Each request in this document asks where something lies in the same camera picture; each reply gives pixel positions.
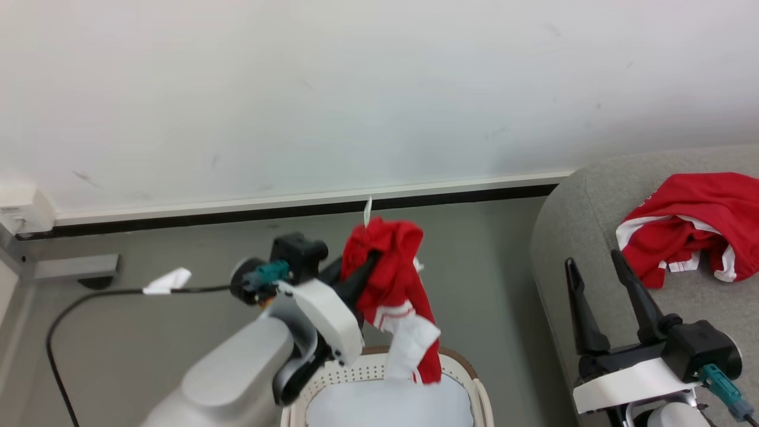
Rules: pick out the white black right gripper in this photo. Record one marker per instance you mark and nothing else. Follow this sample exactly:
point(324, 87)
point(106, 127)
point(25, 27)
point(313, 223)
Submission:
point(628, 379)

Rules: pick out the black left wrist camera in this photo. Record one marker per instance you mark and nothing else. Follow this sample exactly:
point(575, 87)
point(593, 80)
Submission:
point(299, 255)

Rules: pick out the red garment with white stripes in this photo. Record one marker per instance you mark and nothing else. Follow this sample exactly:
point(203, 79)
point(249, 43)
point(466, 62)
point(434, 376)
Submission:
point(699, 213)

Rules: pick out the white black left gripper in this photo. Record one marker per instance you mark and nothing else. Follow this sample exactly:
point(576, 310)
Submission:
point(326, 320)

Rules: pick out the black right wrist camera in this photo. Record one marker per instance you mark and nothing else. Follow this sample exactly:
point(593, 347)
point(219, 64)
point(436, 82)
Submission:
point(702, 350)

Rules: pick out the grey fabric sofa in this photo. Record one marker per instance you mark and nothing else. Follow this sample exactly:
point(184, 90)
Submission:
point(593, 237)

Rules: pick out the cream plastic laundry basket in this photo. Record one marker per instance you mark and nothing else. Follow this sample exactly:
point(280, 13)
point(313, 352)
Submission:
point(350, 376)

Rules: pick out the red garment with white sleeve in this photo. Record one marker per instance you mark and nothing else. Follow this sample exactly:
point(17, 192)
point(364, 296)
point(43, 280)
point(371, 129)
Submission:
point(394, 273)

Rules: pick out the white black baseboard strip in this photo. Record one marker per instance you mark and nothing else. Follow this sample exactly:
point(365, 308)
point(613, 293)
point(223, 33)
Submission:
point(296, 204)

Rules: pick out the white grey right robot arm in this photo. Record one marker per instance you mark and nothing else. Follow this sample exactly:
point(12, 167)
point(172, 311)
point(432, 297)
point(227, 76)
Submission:
point(667, 416)

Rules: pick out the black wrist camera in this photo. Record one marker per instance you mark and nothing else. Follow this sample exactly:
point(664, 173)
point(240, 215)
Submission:
point(299, 255)
point(702, 350)

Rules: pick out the grey metal frame foot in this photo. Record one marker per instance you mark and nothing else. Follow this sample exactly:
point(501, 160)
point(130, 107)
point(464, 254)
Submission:
point(77, 267)

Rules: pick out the black caster wheel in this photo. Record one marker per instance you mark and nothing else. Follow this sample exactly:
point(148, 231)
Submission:
point(98, 282)

